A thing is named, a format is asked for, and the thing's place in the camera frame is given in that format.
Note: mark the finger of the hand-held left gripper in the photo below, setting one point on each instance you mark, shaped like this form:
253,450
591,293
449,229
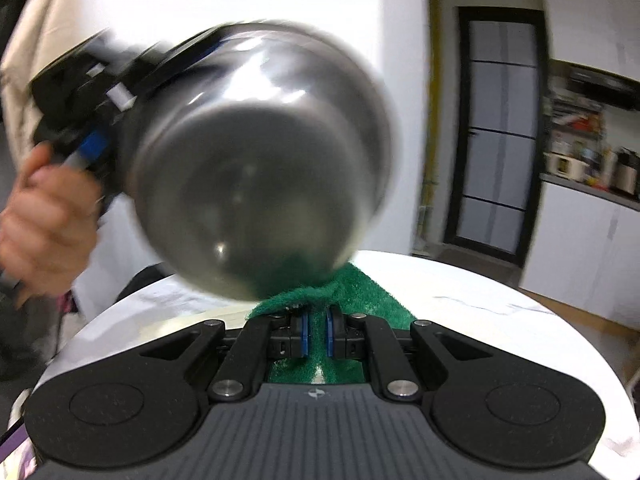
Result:
185,55

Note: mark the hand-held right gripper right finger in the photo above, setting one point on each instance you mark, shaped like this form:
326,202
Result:
331,336

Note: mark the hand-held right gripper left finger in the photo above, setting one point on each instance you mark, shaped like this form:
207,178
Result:
300,336

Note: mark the green scouring pad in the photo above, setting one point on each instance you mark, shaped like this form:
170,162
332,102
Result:
372,300

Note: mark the stainless steel bowl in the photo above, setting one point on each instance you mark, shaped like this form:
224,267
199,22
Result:
250,170

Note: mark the person's left hand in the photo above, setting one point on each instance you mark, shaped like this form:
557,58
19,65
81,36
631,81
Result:
45,230

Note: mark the person's beige jacket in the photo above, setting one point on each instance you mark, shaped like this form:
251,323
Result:
50,25

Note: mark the dark brown chair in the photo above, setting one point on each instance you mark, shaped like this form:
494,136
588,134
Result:
142,285

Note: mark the yellow vertical pipe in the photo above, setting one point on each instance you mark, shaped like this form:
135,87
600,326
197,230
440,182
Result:
431,110

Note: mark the black framed glass door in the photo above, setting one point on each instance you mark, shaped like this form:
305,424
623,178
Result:
495,135

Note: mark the white lower kitchen cabinet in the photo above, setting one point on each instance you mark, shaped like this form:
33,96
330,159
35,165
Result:
585,255

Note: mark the white kitchen cabinet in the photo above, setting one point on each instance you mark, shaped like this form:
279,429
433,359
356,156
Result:
585,255
595,15

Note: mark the white cooking pot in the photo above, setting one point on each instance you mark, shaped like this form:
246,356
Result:
564,166

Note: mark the smartphone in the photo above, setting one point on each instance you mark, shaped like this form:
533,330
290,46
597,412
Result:
15,452

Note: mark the kitchen shelf rack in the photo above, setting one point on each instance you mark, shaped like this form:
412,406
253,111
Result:
575,125

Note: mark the black kitchen appliance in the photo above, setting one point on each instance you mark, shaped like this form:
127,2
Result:
627,172

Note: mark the black range hood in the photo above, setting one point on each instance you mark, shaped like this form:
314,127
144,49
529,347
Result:
600,82

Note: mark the white upper kitchen cabinet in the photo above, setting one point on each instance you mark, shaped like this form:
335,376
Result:
595,15

